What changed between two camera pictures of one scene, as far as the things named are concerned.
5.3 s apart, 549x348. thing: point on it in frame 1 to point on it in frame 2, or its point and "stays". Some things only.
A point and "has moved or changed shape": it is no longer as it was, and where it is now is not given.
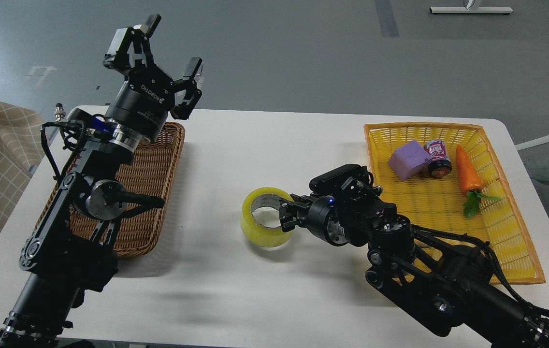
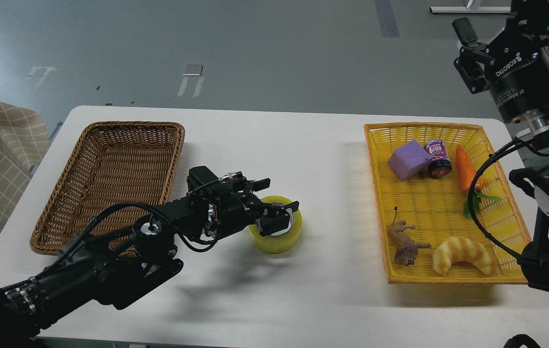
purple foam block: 409,160 stays
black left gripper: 141,102 to 238,207
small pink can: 440,165 stays
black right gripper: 319,216 to 525,79
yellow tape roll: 266,237 has moved or changed shape
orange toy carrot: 470,183 stays
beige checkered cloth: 4,143 stays
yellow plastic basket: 445,178 stays
